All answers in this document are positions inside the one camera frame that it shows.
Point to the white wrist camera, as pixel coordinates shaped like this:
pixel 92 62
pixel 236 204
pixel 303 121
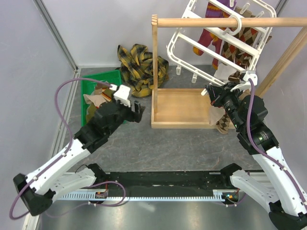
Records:
pixel 121 93
pixel 249 76

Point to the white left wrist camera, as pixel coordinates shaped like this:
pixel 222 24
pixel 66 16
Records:
pixel 121 93

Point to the olive brown patterned sock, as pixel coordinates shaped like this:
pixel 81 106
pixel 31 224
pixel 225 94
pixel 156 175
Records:
pixel 100 89

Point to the aluminium corner profile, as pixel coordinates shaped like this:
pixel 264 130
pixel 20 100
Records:
pixel 55 32

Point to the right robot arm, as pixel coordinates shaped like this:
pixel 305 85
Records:
pixel 286 202

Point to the red white snowman sock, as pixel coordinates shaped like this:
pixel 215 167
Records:
pixel 215 114

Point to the wooden hanger stand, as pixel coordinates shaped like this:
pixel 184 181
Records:
pixel 187 108

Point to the beige red snowman sock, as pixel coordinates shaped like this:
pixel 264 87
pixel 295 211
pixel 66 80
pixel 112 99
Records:
pixel 96 100

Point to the beige brown argyle sock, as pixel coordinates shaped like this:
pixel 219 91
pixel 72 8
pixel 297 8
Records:
pixel 222 125

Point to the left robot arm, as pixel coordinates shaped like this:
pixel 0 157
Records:
pixel 40 189

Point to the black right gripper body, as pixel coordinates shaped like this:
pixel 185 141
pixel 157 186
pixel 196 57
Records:
pixel 226 97

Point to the maroon orange sock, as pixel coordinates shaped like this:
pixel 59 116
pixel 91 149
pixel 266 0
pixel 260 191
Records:
pixel 207 39

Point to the brown white striped sock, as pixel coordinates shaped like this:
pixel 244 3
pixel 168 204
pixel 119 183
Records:
pixel 235 77

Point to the white slotted cable duct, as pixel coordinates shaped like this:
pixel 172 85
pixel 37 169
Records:
pixel 143 195

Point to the yellow plaid cloth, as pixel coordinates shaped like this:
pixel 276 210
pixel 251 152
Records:
pixel 136 68

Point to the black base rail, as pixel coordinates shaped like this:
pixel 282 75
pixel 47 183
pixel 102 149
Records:
pixel 162 180

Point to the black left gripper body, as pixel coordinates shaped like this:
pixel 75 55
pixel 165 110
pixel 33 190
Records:
pixel 133 116

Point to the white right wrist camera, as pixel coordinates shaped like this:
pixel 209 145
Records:
pixel 249 76

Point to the purple striped sock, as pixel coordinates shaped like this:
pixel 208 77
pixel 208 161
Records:
pixel 213 11

